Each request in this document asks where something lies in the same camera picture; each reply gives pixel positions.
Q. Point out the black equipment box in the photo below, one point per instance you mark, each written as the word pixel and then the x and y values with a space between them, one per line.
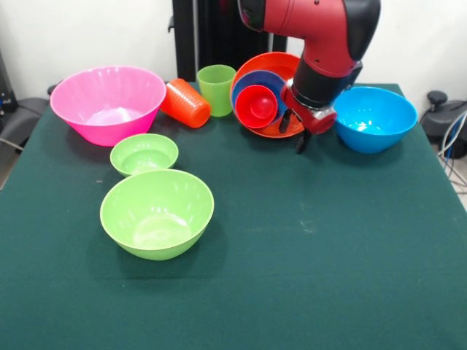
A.
pixel 6 91

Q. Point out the black chair base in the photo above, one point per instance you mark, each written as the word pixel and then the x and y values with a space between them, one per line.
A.
pixel 443 120

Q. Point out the orange cup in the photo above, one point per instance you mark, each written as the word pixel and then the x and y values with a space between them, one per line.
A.
pixel 184 104

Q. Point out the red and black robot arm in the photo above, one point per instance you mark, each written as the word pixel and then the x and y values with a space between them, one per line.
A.
pixel 321 33

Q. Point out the small dark blue bowl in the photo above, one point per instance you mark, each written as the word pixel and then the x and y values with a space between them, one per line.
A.
pixel 259 78

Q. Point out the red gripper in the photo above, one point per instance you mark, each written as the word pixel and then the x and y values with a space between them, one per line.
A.
pixel 313 120

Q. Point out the large green bowl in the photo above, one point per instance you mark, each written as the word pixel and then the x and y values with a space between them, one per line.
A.
pixel 157 215

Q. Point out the grey office chair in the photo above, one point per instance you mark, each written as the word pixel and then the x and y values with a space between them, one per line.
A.
pixel 22 116

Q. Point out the red cup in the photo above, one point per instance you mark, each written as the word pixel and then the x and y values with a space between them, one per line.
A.
pixel 255 107

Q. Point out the green cup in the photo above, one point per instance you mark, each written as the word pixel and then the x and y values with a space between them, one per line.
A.
pixel 217 95

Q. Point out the large pink bowl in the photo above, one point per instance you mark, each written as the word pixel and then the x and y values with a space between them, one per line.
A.
pixel 109 95

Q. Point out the dark green table cloth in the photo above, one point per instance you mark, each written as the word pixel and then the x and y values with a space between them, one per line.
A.
pixel 328 291

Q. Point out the small green bowl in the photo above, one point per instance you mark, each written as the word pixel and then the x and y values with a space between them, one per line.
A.
pixel 143 155

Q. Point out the orange bowl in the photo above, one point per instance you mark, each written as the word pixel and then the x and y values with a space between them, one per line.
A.
pixel 270 62

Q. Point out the large light blue bowl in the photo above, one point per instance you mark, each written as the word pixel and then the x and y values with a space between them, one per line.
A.
pixel 372 127

